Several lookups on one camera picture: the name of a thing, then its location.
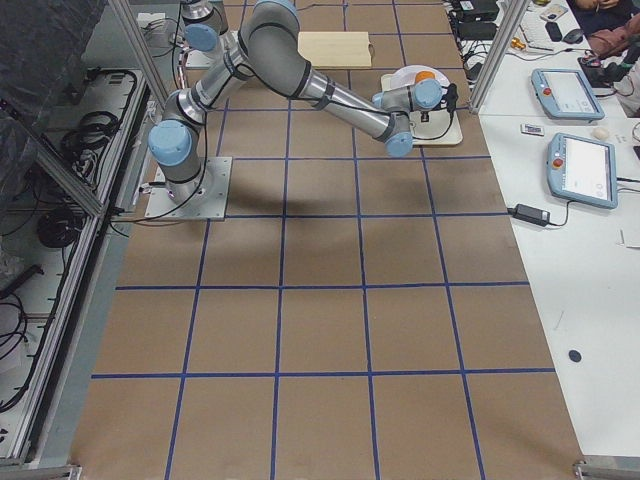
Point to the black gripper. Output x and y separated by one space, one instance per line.
425 116

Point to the white round plate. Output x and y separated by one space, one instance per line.
411 74

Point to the orange fruit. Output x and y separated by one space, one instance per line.
424 75

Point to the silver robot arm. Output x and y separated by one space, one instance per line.
204 22
266 47

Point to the cream bear tray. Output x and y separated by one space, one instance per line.
431 128

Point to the small printed card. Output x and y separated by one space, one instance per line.
532 130

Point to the far teach pendant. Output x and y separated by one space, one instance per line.
566 94

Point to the teach pendant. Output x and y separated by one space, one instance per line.
582 170
566 94

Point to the wooden cutting board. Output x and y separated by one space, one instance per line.
336 50

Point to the black power adapter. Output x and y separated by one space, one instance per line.
529 214

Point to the near teach pendant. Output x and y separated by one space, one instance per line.
582 170

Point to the small white ball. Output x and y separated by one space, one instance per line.
600 133

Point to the brown paper table cover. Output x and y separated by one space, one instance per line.
353 317

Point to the black round disc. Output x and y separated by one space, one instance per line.
575 356

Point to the aluminium frame post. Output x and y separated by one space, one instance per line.
509 23

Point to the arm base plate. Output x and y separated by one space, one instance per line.
197 60
203 198

